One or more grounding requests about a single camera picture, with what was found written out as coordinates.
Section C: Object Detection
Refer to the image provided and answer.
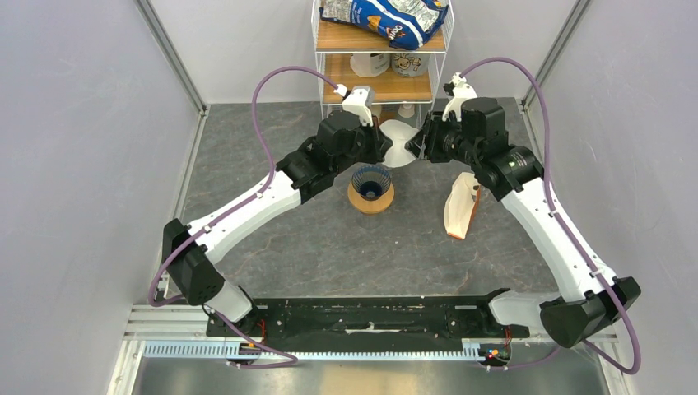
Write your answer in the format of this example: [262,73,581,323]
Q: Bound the white paper coffee filter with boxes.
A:
[380,119,419,169]

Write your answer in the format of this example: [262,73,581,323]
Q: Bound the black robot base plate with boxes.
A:
[237,290,530,353]

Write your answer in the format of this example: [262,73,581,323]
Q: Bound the round wooden dripper stand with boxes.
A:
[347,184,395,215]

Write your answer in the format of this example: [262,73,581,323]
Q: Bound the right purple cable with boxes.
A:
[460,57,642,375]

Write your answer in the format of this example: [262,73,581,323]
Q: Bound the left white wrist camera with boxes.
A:
[333,84,375,127]

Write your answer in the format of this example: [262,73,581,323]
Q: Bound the blue chips bag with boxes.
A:
[319,0,449,51]

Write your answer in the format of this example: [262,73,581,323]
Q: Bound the white wire wooden shelf rack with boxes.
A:
[312,0,456,160]

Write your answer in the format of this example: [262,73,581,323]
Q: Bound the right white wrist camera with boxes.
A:
[441,72,478,122]

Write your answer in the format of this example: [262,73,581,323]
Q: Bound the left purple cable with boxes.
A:
[148,66,346,370]

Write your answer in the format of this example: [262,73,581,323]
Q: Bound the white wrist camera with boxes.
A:
[441,72,478,122]
[333,84,375,127]

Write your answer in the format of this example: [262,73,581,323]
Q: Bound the white coffee filter stack holder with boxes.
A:
[444,172,481,239]

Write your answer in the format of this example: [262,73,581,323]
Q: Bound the white plastic jug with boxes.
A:
[350,53,390,77]

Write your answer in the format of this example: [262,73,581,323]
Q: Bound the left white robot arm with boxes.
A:
[162,110,393,337]

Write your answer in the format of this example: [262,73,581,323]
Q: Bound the grey green spray bottle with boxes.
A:
[397,103,416,119]

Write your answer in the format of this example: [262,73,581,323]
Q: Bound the blue ribbed coffee dripper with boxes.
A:
[351,165,392,201]

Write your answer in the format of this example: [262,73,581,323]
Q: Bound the purple cable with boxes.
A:
[460,57,642,375]
[148,66,346,370]

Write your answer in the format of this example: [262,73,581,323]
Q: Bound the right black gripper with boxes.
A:
[405,109,482,167]

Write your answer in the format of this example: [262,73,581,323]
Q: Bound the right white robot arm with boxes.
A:
[405,97,641,348]

